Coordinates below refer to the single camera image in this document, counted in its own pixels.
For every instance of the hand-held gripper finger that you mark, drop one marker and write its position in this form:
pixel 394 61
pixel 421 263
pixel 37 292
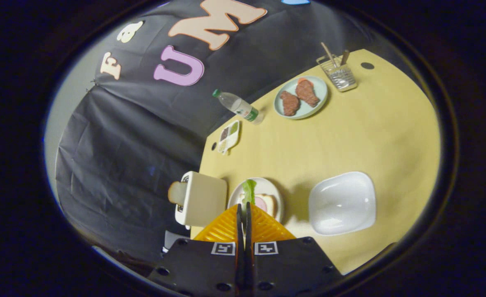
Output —
pixel 248 231
pixel 239 231

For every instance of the green lettuce leaf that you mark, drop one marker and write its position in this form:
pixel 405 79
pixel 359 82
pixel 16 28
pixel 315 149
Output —
pixel 249 192

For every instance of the white bread slice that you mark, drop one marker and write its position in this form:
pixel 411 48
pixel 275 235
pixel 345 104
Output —
pixel 177 192

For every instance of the pink ham slice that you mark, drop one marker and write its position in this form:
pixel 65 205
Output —
pixel 260 203

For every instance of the bread slice under ham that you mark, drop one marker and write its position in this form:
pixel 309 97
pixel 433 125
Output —
pixel 270 206

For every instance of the white toaster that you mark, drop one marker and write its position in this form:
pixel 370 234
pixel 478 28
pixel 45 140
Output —
pixel 204 198

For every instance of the round white plate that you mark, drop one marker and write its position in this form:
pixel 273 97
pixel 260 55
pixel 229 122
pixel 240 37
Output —
pixel 267 185

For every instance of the white divided seasoning tray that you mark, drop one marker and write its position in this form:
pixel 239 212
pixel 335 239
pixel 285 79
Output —
pixel 228 138

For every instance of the white square dish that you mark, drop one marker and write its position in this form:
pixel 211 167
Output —
pixel 342 204

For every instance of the clear plastic water bottle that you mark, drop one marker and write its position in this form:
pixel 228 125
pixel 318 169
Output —
pixel 239 106

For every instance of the brown meat piece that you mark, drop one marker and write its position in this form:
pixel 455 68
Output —
pixel 289 104

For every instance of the black backdrop cloth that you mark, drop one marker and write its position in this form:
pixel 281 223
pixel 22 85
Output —
pixel 123 144

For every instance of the reddish meat piece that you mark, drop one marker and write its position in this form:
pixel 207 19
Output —
pixel 307 93

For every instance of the pale green plate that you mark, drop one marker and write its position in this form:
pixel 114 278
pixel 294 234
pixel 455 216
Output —
pixel 319 88

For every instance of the clear utensil holder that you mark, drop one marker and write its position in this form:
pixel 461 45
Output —
pixel 340 76

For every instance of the wooden chopstick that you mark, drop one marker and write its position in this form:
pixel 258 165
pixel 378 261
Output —
pixel 329 53

